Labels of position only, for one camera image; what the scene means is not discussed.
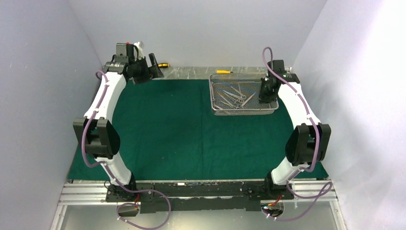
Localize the wire mesh instrument tray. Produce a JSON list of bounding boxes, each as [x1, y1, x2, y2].
[[209, 73, 279, 116]]

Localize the green surgical drape cloth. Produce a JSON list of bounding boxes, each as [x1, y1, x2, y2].
[[68, 78, 329, 181]]

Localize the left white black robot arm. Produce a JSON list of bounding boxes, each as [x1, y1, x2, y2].
[[73, 53, 164, 193]]

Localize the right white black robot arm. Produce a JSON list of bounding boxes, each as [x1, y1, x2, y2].
[[259, 60, 331, 185]]

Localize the steel surgical scissors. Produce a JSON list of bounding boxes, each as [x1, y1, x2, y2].
[[223, 87, 247, 100]]

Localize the steel surgical forceps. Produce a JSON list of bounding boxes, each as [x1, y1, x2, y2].
[[218, 93, 242, 109]]

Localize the small yellow screwdriver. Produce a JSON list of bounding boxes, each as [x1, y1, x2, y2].
[[216, 70, 234, 74]]

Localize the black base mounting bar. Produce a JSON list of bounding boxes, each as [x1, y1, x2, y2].
[[105, 179, 293, 214]]

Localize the yellow black handled screwdriver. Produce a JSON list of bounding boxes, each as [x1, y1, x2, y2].
[[158, 63, 170, 69]]

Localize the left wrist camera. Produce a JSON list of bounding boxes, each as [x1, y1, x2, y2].
[[113, 41, 145, 63]]

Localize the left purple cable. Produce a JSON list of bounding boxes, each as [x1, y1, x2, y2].
[[81, 70, 172, 229]]

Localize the purple cable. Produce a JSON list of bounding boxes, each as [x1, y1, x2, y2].
[[81, 70, 172, 229], [261, 46, 333, 222]]

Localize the aluminium front rail frame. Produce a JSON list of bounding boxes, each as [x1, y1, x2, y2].
[[52, 179, 330, 230]]

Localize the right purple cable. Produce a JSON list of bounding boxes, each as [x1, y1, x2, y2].
[[261, 46, 333, 222]]

